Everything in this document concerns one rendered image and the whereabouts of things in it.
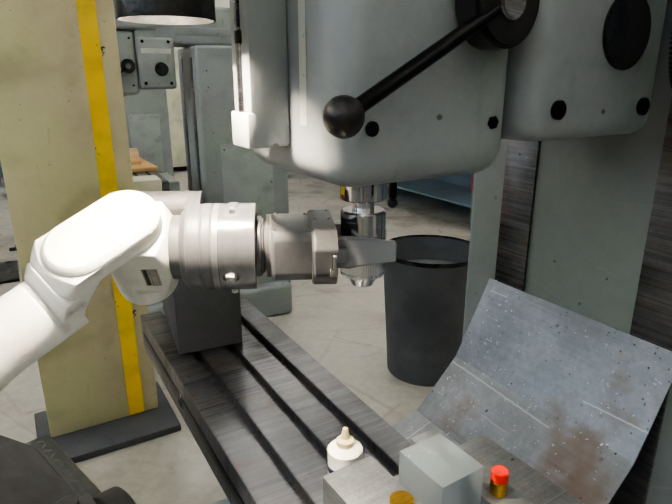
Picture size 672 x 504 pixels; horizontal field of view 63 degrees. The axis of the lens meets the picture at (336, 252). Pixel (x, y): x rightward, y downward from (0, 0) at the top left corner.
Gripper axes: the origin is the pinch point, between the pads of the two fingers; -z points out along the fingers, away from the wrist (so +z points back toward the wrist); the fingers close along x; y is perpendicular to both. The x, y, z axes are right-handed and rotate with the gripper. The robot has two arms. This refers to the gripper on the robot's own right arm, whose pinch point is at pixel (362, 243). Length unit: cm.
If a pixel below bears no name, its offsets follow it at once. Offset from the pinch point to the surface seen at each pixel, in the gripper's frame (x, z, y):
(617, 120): -1.4, -25.3, -12.8
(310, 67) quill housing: -9.0, 5.9, -17.4
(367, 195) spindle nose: -2.4, 0.0, -5.7
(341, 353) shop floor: 207, -22, 123
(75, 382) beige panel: 147, 91, 99
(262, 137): -6.8, 9.9, -11.7
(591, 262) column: 14.0, -34.4, 7.5
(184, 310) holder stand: 38, 26, 23
